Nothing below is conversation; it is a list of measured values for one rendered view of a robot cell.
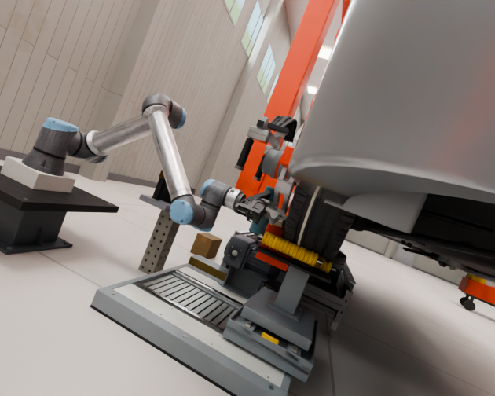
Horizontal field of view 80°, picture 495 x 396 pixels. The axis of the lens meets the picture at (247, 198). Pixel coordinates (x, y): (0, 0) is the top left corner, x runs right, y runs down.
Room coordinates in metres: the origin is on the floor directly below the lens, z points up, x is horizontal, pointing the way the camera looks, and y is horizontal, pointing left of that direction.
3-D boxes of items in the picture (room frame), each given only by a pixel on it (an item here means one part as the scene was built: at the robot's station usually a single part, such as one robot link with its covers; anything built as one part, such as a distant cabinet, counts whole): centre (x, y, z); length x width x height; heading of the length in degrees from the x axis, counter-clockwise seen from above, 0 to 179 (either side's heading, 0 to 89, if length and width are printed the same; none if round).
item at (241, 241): (1.73, -0.21, 0.26); 0.42 x 0.18 x 0.35; 74
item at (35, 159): (1.54, 1.05, 0.43); 0.19 x 0.19 x 0.10
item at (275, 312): (1.37, -0.35, 0.32); 0.40 x 0.30 x 0.28; 164
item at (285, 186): (1.41, -0.19, 0.85); 0.54 x 0.07 x 0.54; 164
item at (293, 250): (1.27, -0.25, 0.51); 0.29 x 0.06 x 0.06; 74
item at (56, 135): (1.55, 1.04, 0.57); 0.17 x 0.15 x 0.18; 153
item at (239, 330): (1.36, -0.35, 0.13); 0.50 x 0.36 x 0.10; 164
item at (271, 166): (1.43, -0.12, 0.85); 0.21 x 0.14 x 0.14; 74
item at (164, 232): (1.77, 0.39, 0.21); 0.10 x 0.10 x 0.42; 74
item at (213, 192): (1.27, 0.13, 0.62); 0.12 x 0.09 x 0.10; 74
